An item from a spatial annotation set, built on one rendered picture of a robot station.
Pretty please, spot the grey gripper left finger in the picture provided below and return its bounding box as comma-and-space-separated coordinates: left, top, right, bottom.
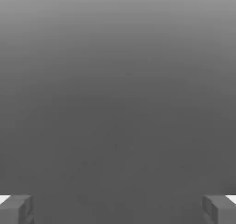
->
0, 194, 35, 224

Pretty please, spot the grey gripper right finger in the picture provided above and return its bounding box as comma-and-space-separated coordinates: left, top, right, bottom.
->
201, 194, 236, 224

